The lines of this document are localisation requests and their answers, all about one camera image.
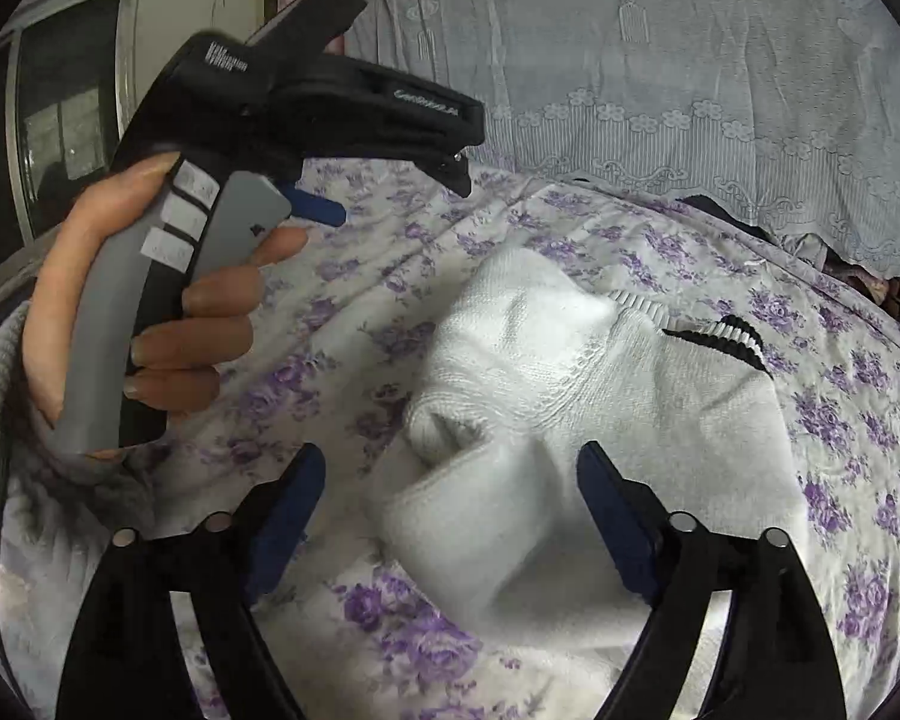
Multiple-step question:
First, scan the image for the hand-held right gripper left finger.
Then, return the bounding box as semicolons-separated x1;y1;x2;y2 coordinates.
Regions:
56;442;329;720

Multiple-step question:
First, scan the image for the white lace embroidered cover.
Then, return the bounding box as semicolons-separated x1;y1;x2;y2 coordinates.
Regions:
345;0;900;282

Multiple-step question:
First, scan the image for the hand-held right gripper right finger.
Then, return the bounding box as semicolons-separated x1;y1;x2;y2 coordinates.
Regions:
576;441;850;720

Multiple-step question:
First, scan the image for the purple floral bed sheet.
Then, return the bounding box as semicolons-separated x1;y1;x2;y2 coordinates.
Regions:
0;157;900;720

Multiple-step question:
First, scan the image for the white sweater black striped trim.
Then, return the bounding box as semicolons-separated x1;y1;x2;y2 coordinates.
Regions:
371;247;811;720

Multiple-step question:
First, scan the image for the person's left hand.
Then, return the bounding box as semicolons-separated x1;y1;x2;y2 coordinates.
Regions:
22;152;312;464

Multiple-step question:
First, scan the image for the white framed window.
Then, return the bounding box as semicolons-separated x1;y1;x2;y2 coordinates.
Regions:
0;0;145;245

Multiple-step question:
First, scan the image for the person's left forearm grey sleeve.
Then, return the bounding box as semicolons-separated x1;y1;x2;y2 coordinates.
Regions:
0;298;76;541

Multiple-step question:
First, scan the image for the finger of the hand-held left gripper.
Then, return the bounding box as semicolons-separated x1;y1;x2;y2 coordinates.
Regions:
280;184;347;227
246;0;370;61

